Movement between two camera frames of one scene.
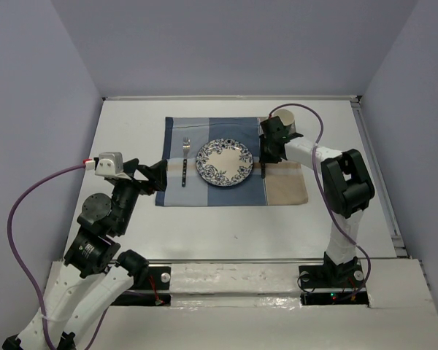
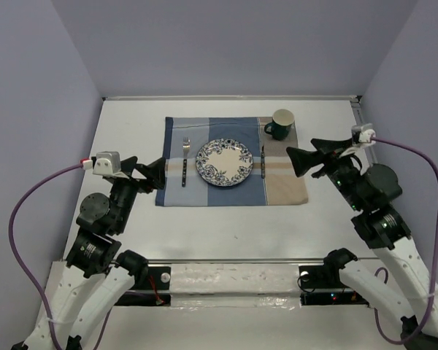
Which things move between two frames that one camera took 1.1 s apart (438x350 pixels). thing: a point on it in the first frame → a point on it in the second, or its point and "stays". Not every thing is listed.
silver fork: (185, 147) stays
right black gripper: (263, 157) → (302, 160)
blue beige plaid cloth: (284, 183) stays
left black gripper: (158, 173) stays
